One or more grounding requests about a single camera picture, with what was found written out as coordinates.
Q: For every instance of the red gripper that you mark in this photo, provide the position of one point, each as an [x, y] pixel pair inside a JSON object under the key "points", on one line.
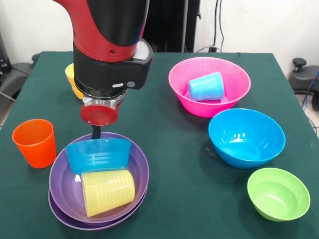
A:
{"points": [[98, 115]]}

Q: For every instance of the small blue patterned bowl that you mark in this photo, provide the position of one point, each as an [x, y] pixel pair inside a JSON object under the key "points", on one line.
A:
{"points": [[97, 156]]}

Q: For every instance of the purple bowl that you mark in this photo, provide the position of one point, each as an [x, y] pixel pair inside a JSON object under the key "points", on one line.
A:
{"points": [[139, 169], [64, 220]]}

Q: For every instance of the pale yellow translucent cup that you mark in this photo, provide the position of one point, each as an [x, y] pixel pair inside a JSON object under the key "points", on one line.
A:
{"points": [[107, 191]]}

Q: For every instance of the blue cup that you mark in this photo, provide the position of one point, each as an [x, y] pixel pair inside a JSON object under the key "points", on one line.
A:
{"points": [[207, 87]]}

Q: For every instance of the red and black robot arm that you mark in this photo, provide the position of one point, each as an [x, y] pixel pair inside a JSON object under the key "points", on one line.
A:
{"points": [[109, 49]]}

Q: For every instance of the amber yellow cup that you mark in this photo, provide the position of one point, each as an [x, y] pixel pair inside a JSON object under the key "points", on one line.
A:
{"points": [[77, 93]]}

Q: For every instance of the orange cup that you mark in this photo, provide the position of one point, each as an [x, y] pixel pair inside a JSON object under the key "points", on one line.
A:
{"points": [[37, 149]]}

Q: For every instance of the dark green table cloth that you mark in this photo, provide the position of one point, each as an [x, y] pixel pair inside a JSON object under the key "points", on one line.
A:
{"points": [[174, 174]]}

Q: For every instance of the large blue bowl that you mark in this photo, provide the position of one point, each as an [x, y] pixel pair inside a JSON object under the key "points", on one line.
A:
{"points": [[244, 147]]}

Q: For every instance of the pink bowl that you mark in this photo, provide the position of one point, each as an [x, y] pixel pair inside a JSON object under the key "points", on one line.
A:
{"points": [[236, 82]]}

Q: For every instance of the green bowl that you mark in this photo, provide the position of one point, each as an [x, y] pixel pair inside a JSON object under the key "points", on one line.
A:
{"points": [[277, 196]]}

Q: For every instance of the black pedestal leg with caster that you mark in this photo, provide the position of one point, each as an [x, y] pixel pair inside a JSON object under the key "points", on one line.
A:
{"points": [[15, 74], [304, 79]]}

